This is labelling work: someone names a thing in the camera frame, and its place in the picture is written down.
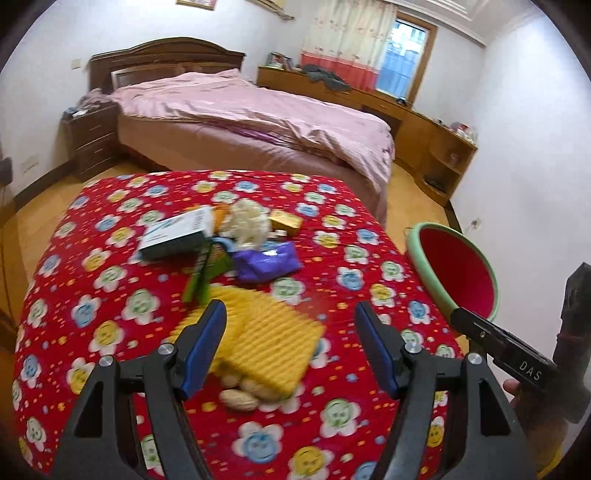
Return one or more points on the peanut shells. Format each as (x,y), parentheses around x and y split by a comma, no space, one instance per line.
(245,394)

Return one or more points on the red flower-print blanket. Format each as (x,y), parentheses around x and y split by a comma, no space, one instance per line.
(92,295)

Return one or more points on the cream paper ball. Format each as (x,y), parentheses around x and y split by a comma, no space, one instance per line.
(247,224)

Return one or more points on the purple plastic bag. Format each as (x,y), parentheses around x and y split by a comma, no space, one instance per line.
(254,266)

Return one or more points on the yellow bubble wrap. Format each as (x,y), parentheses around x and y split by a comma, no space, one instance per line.
(217,313)

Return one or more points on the dark wooden nightstand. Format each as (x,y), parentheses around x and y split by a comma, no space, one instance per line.
(92,139)

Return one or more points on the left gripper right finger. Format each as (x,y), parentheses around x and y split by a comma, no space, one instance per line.
(482,437)

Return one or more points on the framed wedding photo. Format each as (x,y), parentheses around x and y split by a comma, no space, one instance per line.
(203,4)

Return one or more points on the wall air conditioner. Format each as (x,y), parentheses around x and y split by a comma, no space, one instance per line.
(278,7)

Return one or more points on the floral curtain with red hem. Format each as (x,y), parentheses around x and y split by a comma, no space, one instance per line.
(350,38)

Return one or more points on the green and white box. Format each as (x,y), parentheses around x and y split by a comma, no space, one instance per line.
(182,233)

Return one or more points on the yellow foam fruit net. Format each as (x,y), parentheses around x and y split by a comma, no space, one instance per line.
(266,343)

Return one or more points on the red bin with green rim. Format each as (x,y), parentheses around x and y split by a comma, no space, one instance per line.
(453,270)

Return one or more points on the dark clothes on cabinet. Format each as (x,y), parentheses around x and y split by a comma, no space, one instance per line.
(317,74)

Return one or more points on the long wooden cabinet desk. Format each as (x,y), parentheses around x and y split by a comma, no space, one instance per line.
(437,157)

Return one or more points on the small yellow box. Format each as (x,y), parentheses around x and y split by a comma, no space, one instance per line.
(285,221)

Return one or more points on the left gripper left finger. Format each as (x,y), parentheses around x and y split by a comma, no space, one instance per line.
(100,440)

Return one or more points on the dark wooden headboard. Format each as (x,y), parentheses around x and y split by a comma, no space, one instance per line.
(174,50)

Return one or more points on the person's right hand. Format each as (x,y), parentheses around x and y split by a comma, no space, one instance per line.
(512,387)

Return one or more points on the window with blue light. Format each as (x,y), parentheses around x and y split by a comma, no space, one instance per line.
(406,56)

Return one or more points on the green wrapper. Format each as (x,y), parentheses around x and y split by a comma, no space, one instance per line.
(213,260)

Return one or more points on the pink bed quilt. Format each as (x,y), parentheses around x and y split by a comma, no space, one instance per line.
(229,101)

